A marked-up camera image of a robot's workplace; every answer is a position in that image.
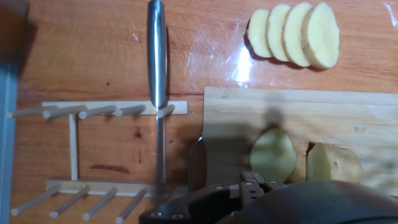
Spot wooden cutting board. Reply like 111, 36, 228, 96
188, 86, 398, 197

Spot large glossy brown wooden board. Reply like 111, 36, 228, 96
9, 0, 398, 224

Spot wooden peg dish rack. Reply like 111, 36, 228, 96
5, 100, 190, 224

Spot brown cardboard box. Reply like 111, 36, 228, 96
0, 0, 30, 66

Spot freshly cut potato slice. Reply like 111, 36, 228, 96
249, 128, 298, 183

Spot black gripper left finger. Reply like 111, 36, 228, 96
138, 179, 266, 224

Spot half potato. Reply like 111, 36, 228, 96
305, 142, 364, 184

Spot steel cleaver knife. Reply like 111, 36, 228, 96
146, 0, 169, 197

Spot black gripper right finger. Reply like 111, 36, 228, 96
239, 170, 285, 191

